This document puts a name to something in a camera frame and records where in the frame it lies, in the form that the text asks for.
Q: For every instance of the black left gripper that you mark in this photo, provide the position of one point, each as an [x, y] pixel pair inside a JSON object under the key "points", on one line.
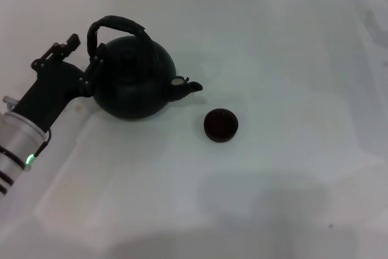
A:
{"points": [[48, 95]]}

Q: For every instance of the dark green round teapot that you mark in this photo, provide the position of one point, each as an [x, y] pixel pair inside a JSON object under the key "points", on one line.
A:
{"points": [[133, 89]]}

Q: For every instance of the small dark brown teacup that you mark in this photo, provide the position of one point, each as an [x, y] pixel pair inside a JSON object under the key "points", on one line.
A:
{"points": [[220, 127]]}

